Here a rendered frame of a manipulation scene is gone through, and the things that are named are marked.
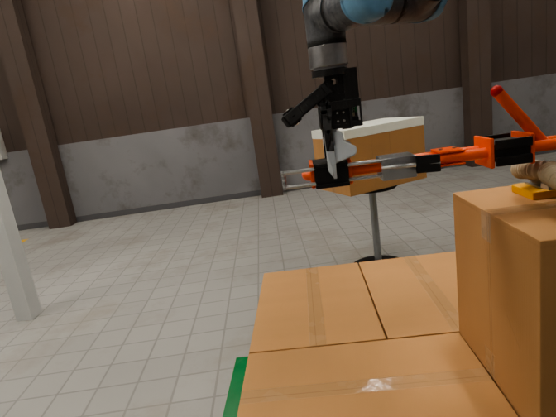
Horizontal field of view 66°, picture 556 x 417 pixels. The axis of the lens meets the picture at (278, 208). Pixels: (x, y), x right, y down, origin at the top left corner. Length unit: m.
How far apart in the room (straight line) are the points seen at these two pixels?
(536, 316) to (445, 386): 0.33
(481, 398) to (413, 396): 0.14
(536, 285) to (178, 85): 5.65
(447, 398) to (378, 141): 1.89
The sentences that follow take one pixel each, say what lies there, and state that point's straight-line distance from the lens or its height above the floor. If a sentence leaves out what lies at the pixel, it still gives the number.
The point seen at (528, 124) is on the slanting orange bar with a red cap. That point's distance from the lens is 0.99.
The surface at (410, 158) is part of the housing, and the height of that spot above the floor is 1.08.
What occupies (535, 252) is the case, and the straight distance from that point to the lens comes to 0.86.
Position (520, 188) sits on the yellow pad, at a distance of 1.13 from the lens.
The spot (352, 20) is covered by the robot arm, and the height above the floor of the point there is 1.34.
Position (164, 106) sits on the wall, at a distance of 6.21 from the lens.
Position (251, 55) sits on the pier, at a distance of 5.89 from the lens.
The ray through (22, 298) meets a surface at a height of 0.17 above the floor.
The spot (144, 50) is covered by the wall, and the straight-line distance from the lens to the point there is 6.30.
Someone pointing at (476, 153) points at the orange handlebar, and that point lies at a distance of 0.94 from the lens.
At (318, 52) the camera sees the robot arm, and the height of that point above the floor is 1.31.
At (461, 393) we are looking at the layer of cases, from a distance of 1.13.
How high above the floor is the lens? 1.22
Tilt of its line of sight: 13 degrees down
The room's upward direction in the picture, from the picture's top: 8 degrees counter-clockwise
